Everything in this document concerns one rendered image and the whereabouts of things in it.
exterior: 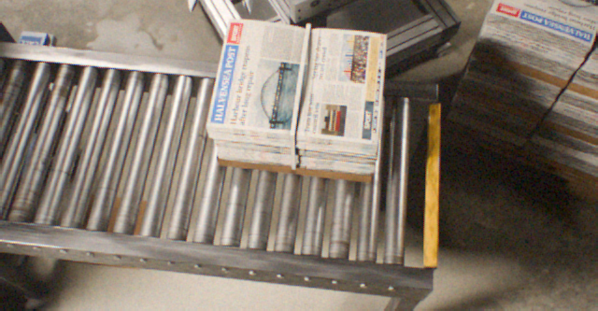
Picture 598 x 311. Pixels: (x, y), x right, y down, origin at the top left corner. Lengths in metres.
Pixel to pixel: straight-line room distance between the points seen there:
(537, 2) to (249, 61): 0.86
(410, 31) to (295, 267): 1.30
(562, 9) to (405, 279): 0.88
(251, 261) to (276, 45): 0.50
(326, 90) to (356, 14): 1.18
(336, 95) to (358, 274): 0.41
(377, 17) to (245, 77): 1.22
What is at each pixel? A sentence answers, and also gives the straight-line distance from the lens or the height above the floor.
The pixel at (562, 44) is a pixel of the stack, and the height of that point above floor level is 0.79.
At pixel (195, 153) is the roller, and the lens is 1.57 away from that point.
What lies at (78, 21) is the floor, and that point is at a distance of 2.92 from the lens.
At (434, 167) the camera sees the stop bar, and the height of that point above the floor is 0.82.
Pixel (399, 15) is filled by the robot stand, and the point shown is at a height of 0.21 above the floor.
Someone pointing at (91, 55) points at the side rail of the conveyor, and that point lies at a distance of 1.78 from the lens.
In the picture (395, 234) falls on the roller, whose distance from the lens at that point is 1.48.
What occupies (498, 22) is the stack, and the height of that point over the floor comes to 0.79.
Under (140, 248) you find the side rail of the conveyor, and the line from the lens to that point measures 1.50.
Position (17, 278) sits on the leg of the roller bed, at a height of 0.22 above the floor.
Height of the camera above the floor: 2.20
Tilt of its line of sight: 64 degrees down
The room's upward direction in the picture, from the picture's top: 1 degrees counter-clockwise
